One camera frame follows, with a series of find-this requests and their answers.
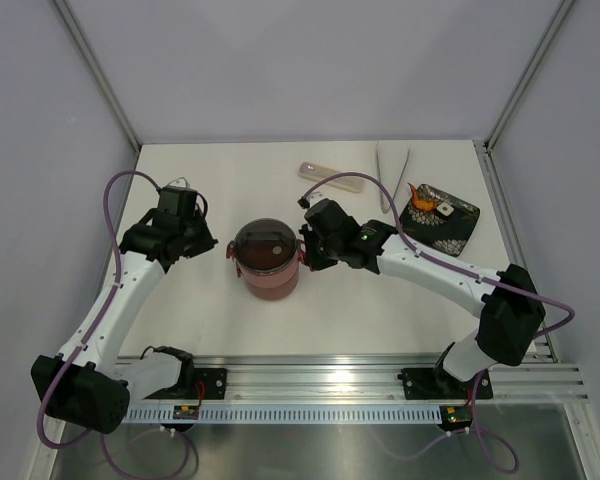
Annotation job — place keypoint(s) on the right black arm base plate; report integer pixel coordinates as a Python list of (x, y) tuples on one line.
[(423, 383)]

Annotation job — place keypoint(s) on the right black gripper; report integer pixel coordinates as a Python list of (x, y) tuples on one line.
[(313, 260)]

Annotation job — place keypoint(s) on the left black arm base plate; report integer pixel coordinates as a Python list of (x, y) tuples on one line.
[(209, 382)]

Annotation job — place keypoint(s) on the pink steel bowl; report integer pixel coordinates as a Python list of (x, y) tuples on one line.
[(285, 276)]

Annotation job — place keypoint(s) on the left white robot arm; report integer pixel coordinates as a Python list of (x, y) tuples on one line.
[(82, 384)]

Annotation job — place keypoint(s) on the aluminium front rail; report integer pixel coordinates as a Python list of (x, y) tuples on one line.
[(373, 379)]

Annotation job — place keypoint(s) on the metal tongs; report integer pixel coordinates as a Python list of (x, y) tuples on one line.
[(391, 161)]

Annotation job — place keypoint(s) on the orange shrimp on tray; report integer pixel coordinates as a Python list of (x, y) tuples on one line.
[(419, 203)]

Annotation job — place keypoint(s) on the black floral food tray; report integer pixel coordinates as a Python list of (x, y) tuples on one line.
[(447, 229)]

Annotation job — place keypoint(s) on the grey transparent lid with handle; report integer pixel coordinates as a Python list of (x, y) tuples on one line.
[(260, 228)]

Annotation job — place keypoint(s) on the dark red steel bowl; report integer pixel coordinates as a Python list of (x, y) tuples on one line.
[(273, 291)]

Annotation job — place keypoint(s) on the dark red lid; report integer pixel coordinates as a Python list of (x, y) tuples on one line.
[(263, 253)]

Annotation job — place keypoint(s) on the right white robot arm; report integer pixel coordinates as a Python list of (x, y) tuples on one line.
[(505, 302)]

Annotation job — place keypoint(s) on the white slotted cable duct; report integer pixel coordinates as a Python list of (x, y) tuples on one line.
[(335, 414)]

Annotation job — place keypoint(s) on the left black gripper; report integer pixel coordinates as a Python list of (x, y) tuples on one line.
[(207, 242)]

